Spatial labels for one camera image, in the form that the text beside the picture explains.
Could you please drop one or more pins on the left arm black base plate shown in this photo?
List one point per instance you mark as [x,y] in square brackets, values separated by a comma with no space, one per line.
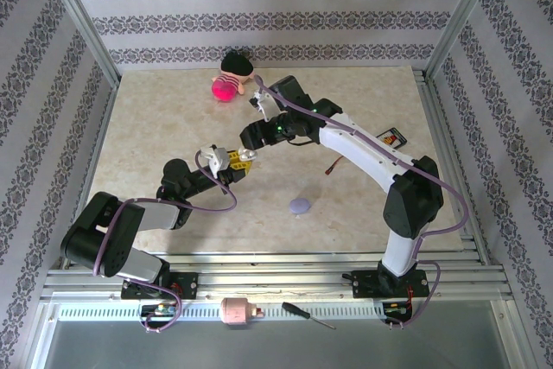
[188,284]

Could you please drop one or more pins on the pink cylindrical bottle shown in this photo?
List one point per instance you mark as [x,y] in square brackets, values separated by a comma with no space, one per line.
[235,310]

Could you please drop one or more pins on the plush doll with black hair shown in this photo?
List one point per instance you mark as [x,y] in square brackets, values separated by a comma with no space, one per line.
[235,66]

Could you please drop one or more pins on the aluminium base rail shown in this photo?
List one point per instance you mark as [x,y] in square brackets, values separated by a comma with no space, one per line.
[281,276]

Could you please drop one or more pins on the purple earbud charging case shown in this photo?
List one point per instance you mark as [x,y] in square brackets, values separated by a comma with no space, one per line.
[300,207]

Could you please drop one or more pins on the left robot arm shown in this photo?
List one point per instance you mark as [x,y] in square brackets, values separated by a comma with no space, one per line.
[151,213]

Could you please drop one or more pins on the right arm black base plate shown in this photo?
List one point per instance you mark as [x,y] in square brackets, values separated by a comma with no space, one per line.
[363,284]

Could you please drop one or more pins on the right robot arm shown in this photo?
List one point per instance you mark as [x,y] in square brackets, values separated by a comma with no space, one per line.
[367,153]

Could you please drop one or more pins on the aluminium side rail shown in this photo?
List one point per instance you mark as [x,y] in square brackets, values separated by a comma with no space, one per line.
[434,105]
[98,148]

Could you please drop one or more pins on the grey metal sheet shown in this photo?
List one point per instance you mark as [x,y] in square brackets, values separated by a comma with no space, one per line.
[259,347]

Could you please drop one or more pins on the small circuit board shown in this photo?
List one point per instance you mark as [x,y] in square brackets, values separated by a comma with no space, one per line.
[395,309]
[160,309]

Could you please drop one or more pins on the aluminium frame post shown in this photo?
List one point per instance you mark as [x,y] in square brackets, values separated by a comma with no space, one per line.
[459,23]
[84,25]

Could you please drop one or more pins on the black charging board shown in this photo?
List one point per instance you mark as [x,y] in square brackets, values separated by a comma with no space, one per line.
[392,137]

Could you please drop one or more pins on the white earbud charging case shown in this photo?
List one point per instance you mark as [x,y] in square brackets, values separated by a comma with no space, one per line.
[247,154]

